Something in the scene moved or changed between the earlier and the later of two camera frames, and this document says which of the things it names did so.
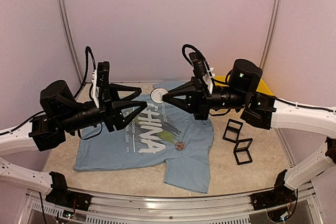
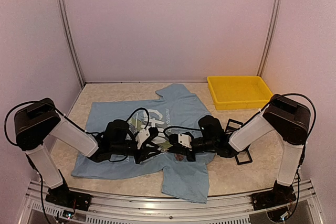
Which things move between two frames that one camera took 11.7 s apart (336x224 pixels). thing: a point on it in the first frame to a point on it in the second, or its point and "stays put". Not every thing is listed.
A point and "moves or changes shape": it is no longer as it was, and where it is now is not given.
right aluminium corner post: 272,22 stays put
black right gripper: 199,105 to 182,150
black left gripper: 112,105 to 143,155
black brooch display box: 232,130 stays put
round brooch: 180,146 moves or changes shape
